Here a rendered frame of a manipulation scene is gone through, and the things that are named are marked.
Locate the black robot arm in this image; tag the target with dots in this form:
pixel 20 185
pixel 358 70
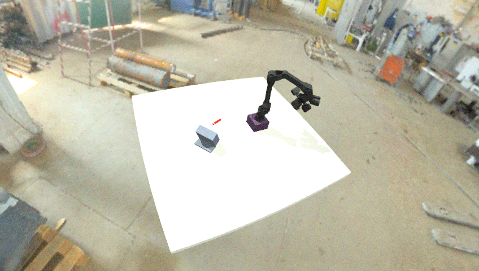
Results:
pixel 277 75

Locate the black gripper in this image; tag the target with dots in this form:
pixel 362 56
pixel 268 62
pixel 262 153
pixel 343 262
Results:
pixel 305 107

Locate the grey sloped panel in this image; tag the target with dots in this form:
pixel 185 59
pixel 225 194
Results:
pixel 208 139

